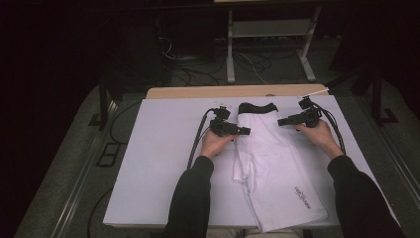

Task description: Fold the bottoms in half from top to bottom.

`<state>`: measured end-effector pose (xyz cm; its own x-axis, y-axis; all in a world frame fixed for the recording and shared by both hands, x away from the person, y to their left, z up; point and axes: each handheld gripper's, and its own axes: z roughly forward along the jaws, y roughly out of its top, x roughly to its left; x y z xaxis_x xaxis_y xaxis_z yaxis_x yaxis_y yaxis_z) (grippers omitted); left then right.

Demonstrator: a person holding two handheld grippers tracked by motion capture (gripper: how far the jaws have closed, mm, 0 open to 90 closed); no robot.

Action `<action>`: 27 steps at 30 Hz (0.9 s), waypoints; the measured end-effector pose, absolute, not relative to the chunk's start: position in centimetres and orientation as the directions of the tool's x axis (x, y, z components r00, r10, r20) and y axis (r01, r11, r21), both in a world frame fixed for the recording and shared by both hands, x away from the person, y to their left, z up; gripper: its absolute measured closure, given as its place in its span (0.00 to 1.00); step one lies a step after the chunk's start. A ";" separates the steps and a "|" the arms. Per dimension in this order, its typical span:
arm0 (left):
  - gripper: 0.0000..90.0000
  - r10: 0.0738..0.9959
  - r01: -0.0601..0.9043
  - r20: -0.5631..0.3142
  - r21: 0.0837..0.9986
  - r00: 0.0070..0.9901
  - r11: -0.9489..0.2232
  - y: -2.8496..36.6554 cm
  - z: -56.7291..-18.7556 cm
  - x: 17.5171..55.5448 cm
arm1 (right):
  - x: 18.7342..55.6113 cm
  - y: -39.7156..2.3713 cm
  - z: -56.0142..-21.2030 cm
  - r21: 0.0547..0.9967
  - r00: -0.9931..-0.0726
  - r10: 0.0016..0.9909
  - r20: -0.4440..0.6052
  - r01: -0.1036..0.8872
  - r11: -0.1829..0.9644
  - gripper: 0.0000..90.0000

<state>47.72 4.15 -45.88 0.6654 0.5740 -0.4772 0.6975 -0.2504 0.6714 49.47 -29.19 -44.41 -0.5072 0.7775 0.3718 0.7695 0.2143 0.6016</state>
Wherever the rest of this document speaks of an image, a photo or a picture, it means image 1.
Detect black floor cable bundle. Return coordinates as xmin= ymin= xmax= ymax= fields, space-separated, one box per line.
xmin=157 ymin=36 xmax=229 ymax=87

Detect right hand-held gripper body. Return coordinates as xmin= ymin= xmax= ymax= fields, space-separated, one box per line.
xmin=295 ymin=87 xmax=331 ymax=129

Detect white table mat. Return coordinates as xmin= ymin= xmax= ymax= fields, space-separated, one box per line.
xmin=102 ymin=95 xmax=401 ymax=230

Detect white floor cable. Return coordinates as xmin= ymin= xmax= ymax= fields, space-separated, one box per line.
xmin=236 ymin=52 xmax=269 ymax=85

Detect wooden table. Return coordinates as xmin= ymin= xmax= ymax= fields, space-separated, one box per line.
xmin=146 ymin=83 xmax=330 ymax=100

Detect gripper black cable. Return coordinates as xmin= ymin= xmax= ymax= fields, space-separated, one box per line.
xmin=311 ymin=102 xmax=347 ymax=156
xmin=186 ymin=108 xmax=216 ymax=171

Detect person's left hand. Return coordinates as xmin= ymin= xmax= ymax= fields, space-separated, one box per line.
xmin=199 ymin=130 xmax=238 ymax=160

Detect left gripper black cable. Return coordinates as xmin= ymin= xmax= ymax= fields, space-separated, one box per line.
xmin=186 ymin=108 xmax=216 ymax=171

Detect white shorts with black waistband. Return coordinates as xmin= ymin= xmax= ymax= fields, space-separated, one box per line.
xmin=232 ymin=102 xmax=330 ymax=233

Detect white metal stand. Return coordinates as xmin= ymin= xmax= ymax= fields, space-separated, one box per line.
xmin=226 ymin=6 xmax=323 ymax=83

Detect person's right hand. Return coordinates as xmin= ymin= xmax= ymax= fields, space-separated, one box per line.
xmin=294 ymin=119 xmax=345 ymax=162

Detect black metal stand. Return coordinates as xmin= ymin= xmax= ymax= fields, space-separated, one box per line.
xmin=88 ymin=72 xmax=124 ymax=131
xmin=351 ymin=65 xmax=399 ymax=127

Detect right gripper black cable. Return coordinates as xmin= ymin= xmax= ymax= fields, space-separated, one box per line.
xmin=311 ymin=102 xmax=347 ymax=156

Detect metal floor rail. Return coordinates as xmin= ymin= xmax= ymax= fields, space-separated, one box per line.
xmin=361 ymin=97 xmax=420 ymax=207
xmin=49 ymin=98 xmax=121 ymax=238

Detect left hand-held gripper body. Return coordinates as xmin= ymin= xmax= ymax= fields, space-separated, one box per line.
xmin=209 ymin=102 xmax=240 ymax=137

